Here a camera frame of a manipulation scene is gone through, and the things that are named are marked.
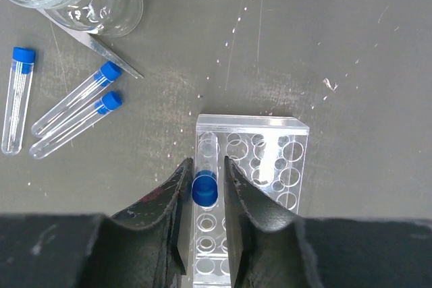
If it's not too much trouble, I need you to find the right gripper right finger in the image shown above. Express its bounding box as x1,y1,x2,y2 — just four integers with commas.
224,158,431,287

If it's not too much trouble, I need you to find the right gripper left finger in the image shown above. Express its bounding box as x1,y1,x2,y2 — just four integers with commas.
1,158,194,287

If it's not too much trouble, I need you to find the blue capped test tube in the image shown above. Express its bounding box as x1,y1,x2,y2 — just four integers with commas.
30,61,123,139
1,47,36,156
29,91,122,160
192,132,219,207

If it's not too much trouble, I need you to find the clear test tube rack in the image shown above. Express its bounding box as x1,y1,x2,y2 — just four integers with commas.
192,114,310,287

